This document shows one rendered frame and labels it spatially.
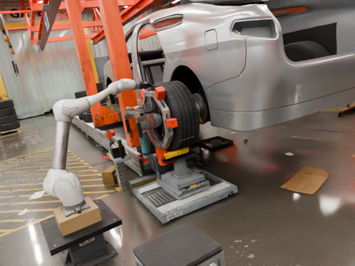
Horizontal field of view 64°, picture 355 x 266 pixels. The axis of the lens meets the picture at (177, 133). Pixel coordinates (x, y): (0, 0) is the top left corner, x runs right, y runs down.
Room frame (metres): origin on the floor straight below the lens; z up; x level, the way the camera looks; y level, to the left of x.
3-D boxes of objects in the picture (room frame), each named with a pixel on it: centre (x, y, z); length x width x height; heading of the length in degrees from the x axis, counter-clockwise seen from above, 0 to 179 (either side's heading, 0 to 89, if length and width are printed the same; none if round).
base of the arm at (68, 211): (1.95, 0.84, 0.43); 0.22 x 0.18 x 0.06; 31
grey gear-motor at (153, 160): (3.05, 0.14, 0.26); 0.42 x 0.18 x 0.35; 116
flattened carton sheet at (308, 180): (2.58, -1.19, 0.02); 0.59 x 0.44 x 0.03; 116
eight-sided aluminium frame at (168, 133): (2.66, 0.18, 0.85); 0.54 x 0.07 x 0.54; 26
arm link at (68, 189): (1.98, 0.86, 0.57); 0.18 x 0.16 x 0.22; 50
